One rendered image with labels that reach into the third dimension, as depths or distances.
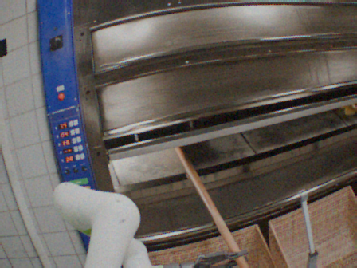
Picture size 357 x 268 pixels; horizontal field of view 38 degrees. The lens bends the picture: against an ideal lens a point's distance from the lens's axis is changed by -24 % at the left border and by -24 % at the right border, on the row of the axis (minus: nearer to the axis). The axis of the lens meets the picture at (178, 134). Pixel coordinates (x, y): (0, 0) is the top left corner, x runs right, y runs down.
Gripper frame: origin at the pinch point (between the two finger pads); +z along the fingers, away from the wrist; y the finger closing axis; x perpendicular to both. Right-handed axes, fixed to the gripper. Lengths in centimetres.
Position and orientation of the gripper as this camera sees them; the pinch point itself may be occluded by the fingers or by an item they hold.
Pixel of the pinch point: (238, 258)
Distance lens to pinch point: 208.0
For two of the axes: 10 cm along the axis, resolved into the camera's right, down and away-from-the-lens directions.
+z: 9.7, -2.1, 1.5
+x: 2.2, 4.0, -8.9
